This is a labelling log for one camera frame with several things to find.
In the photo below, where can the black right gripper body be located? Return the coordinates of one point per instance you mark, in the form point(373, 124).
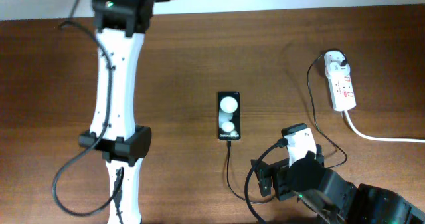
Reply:
point(279, 168)

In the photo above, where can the black samsung galaxy phone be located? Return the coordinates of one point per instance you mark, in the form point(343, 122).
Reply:
point(229, 119)

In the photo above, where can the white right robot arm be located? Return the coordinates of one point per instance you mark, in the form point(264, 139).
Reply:
point(326, 193)

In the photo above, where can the white usb charger adapter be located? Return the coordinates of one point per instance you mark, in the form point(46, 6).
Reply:
point(336, 68)

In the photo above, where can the white power strip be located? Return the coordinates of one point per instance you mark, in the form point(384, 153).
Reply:
point(341, 89)

